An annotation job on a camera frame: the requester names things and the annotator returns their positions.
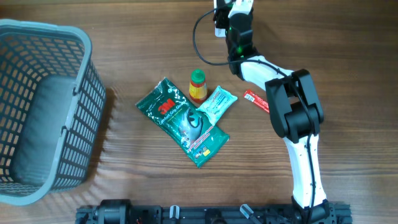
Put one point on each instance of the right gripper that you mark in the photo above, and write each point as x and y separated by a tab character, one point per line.
219	15

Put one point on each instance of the sriracha chilli sauce bottle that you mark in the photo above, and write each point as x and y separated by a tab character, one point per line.
197	89

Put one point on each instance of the white teal tissue packet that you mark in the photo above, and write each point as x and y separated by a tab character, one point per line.
217	104

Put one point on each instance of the red stick sachet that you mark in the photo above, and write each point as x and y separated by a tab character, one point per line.
257	100

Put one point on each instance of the green 3M gloves packet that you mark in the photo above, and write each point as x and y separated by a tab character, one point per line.
177	116

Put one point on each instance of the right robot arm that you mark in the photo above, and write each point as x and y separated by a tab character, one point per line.
295	110

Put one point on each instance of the white barcode scanner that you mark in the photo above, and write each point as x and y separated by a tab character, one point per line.
221	19

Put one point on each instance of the grey plastic mesh basket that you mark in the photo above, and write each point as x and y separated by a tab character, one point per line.
52	101

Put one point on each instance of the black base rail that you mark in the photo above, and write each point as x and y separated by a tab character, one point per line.
274	213

